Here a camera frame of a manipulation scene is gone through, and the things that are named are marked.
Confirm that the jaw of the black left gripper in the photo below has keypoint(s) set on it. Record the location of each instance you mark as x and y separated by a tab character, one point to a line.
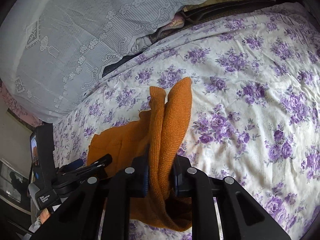
99	165

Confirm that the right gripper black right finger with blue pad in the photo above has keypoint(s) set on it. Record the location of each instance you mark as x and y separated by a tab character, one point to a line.
221	208

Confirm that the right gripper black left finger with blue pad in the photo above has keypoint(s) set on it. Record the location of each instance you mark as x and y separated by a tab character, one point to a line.
100	207

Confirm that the orange knit rabbit cardigan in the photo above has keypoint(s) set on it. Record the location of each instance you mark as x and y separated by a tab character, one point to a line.
159	132

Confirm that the dark clothes under lace cover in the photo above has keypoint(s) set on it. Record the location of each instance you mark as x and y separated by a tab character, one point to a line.
220	17

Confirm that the person's left hand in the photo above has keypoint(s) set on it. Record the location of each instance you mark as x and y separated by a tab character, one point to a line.
44	215

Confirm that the pink floral blanket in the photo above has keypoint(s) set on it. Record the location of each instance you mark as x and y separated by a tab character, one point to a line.
18	111

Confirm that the purple floral bed sheet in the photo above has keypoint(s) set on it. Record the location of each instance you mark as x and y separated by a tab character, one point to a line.
255	110

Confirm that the white lace cover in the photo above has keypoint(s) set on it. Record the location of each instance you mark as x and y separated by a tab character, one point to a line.
54	51

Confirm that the dark aluminium frame window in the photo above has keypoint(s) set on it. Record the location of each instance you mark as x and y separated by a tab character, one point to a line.
14	189

